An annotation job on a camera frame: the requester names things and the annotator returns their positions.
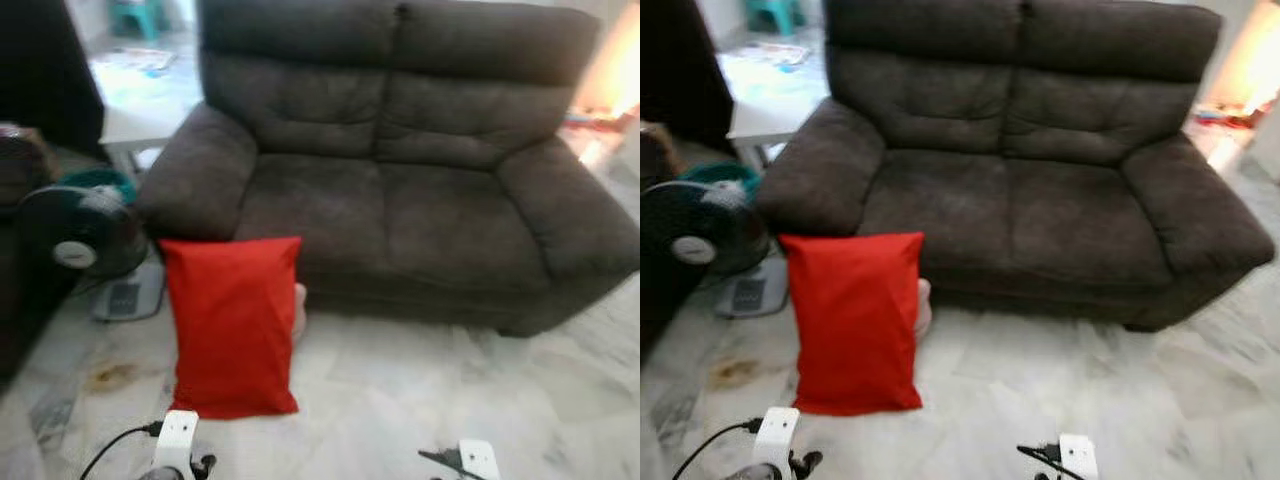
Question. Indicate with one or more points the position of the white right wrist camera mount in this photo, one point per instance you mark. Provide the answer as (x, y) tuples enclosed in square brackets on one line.
[(1078, 457), (480, 460)]

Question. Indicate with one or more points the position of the dark door panel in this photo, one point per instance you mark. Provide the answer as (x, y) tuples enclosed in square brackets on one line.
[(45, 70), (680, 60)]

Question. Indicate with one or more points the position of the teal plastic stool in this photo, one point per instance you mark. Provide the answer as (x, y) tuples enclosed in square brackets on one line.
[(772, 12), (138, 15)]

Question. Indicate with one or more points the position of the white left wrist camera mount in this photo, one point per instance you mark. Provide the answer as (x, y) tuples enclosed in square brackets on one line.
[(176, 435), (775, 432)]

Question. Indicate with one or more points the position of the teal plastic basket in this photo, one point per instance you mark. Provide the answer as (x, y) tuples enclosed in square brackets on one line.
[(720, 172), (100, 180)]

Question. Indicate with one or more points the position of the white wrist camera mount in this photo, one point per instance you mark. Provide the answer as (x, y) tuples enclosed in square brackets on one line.
[(775, 432), (480, 460), (1078, 457), (176, 435)]

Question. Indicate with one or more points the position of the white table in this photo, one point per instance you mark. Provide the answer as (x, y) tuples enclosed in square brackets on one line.
[(775, 118), (150, 125)]

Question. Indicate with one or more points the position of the dark grey fabric loveseat sofa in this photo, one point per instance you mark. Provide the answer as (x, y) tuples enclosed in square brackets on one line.
[(400, 200), (1020, 200)]

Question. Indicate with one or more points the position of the red rectangular pillow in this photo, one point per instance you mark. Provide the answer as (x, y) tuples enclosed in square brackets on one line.
[(855, 325), (232, 330)]

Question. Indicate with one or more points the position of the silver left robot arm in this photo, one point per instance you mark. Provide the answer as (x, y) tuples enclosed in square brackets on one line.
[(160, 474), (755, 473)]

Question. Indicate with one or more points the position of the black fan with grey base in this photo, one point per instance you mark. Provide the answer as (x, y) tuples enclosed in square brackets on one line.
[(700, 225), (75, 230)]

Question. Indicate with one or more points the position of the colourful printed floor mat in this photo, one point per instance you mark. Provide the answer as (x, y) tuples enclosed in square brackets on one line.
[(140, 62), (780, 55)]

